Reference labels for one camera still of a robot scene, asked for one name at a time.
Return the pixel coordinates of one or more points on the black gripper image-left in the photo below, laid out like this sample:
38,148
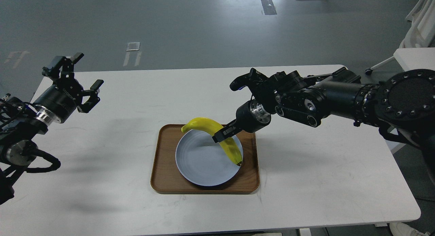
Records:
65,95

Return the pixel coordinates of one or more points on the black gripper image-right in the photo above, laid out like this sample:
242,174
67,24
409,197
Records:
250,117

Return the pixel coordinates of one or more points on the yellow banana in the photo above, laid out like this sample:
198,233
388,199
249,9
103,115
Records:
210,126

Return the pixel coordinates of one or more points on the light blue plate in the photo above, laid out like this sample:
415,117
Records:
202,161

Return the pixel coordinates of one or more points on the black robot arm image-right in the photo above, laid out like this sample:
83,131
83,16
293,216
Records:
308,100

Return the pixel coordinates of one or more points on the brown wooden tray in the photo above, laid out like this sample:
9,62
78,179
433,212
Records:
167,179

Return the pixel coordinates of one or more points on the white sneaker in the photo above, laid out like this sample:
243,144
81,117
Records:
401,229

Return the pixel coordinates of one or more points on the white chair frame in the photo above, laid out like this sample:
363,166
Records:
422,31

